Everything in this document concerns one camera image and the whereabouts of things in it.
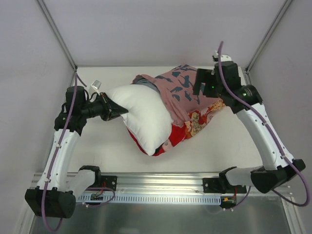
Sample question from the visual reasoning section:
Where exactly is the white pillow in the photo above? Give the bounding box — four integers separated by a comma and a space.
106, 84, 173, 156

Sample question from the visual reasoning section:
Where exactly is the aluminium mounting rail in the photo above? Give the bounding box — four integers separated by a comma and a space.
31, 172, 293, 196

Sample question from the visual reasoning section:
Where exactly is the right aluminium frame post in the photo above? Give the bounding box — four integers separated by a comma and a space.
245, 0, 293, 75

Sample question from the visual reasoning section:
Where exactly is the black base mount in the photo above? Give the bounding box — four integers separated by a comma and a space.
202, 177, 247, 194
86, 175, 117, 191

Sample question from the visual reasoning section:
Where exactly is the left aluminium frame post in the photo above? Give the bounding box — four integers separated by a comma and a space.
36, 0, 77, 72

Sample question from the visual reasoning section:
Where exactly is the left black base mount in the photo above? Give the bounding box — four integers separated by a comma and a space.
86, 175, 117, 191

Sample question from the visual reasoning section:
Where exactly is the pink red patterned pillowcase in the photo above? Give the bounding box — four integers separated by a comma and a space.
132, 64, 225, 156

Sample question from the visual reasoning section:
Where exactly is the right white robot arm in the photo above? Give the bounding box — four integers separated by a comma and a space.
193, 61, 306, 194

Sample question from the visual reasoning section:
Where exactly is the aluminium frame post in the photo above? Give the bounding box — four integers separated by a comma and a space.
245, 0, 293, 75
36, 0, 77, 72

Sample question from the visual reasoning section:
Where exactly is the white slotted cable duct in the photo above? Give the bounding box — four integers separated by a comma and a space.
76, 193, 221, 206

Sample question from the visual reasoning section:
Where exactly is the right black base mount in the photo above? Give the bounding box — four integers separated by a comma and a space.
202, 177, 247, 194

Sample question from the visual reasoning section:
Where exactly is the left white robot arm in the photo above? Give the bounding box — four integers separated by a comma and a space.
25, 86, 128, 218

